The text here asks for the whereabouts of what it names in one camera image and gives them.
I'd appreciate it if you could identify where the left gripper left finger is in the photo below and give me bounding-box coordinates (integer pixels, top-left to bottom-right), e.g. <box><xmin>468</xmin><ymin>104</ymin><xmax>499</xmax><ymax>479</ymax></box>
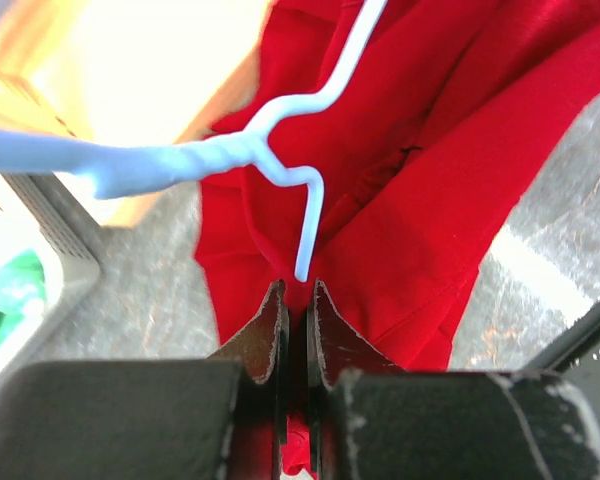
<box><xmin>209</xmin><ymin>280</ymin><xmax>289</xmax><ymax>384</ymax></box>

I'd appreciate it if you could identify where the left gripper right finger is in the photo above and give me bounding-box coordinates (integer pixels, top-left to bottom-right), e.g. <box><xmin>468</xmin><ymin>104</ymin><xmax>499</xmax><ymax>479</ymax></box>
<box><xmin>307</xmin><ymin>280</ymin><xmax>404</xmax><ymax>390</ymax></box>

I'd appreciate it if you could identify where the light blue wire hanger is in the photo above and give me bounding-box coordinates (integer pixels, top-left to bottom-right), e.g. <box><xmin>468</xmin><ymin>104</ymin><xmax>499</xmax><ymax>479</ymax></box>
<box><xmin>0</xmin><ymin>1</ymin><xmax>386</xmax><ymax>282</ymax></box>

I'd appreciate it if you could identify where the red skirt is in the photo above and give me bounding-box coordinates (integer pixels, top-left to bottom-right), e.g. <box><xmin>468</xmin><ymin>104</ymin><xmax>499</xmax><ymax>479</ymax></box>
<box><xmin>193</xmin><ymin>0</ymin><xmax>600</xmax><ymax>476</ymax></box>

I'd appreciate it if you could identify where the green white cloth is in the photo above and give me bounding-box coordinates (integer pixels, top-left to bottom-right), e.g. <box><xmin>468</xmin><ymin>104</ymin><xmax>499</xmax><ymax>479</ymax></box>
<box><xmin>0</xmin><ymin>249</ymin><xmax>47</xmax><ymax>346</ymax></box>

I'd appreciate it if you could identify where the white laundry basket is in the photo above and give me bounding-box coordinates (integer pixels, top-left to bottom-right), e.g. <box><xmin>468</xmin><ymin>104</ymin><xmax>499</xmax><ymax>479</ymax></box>
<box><xmin>0</xmin><ymin>174</ymin><xmax>100</xmax><ymax>348</ymax></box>

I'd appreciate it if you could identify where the wooden clothes rack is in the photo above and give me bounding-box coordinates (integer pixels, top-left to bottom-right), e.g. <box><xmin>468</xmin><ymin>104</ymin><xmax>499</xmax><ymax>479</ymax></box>
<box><xmin>0</xmin><ymin>0</ymin><xmax>271</xmax><ymax>230</ymax></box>

